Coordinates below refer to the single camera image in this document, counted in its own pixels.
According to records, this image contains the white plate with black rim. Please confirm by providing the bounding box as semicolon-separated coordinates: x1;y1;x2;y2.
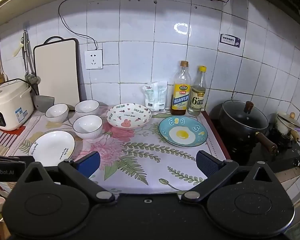
29;131;75;167

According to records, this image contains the white bowl black rim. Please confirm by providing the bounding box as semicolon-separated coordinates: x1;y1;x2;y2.
72;115;103;140

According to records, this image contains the blue fried egg plate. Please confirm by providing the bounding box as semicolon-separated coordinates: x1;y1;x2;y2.
159;115;208;147

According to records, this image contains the small white ribbed bowl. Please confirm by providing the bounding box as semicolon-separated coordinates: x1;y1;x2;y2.
45;103;69;123

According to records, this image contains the white ribbed bowl back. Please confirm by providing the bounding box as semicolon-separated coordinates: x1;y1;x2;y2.
75;100;100;116

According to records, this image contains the rabbit carrot deep plate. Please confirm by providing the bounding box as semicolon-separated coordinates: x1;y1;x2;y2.
106;103;152;130

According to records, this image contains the striped red placemat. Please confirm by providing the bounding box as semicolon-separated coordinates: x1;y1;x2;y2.
0;126;25;155

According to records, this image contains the black wok with glass lid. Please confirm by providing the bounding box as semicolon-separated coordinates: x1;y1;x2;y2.
219;100;278;154

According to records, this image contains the cream rice cooker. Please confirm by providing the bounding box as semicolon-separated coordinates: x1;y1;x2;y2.
0;80;34;131

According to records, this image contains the white vinegar bottle yellow cap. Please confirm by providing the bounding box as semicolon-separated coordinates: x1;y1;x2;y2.
187;66;206;116

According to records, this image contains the grey cleaver knife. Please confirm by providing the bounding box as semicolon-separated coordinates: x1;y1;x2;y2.
33;95;55;113

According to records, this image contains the small white pot with lid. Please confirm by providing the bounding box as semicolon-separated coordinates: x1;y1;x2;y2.
275;112;300;143

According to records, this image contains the cooking wine bottle yellow label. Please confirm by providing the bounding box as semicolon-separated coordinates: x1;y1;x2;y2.
171;61;192;115

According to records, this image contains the wooden spatula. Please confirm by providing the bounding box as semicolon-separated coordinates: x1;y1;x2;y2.
0;39;8;85

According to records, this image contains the hanging metal ladle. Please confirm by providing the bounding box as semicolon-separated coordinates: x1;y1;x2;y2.
21;30;40;85

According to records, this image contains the white plastic seasoning bag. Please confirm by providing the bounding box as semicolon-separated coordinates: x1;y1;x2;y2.
142;81;168;112

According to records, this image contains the cream cutting board black edge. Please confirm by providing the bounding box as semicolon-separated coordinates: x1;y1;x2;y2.
33;36;80;109

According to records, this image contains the white wall power socket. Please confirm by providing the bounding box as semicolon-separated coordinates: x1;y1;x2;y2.
84;49;103;70

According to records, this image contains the blue wall sticker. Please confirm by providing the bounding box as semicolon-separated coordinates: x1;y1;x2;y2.
219;34;241;48

